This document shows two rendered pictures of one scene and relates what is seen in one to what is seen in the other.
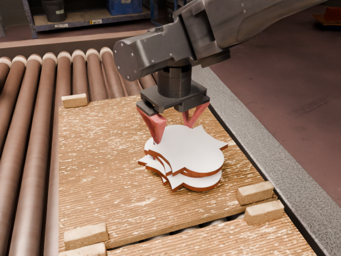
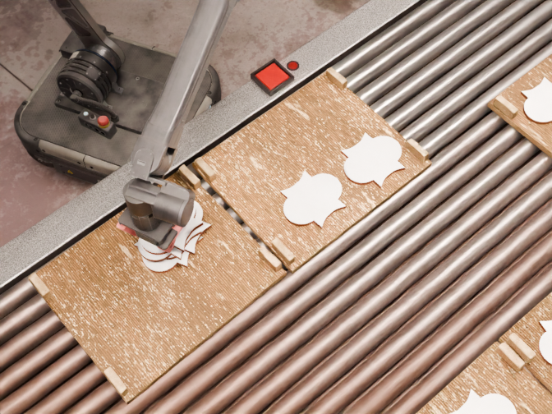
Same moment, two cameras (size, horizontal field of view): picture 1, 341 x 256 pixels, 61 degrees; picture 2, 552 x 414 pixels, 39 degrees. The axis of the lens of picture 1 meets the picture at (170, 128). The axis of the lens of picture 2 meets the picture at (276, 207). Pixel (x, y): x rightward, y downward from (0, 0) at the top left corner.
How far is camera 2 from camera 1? 143 cm
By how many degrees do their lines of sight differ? 69
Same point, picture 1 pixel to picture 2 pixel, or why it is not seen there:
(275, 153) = (121, 179)
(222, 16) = (176, 136)
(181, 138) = not seen: hidden behind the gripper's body
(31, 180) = (235, 348)
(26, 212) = (264, 325)
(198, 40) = (167, 163)
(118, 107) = (105, 333)
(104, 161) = (195, 296)
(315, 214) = (182, 148)
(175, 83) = not seen: hidden behind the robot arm
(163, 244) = (250, 219)
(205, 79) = not seen: outside the picture
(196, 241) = (241, 203)
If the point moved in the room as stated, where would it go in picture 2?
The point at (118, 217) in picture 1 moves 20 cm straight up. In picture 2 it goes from (244, 254) to (237, 206)
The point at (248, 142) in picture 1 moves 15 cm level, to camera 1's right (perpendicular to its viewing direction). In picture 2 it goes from (112, 201) to (93, 150)
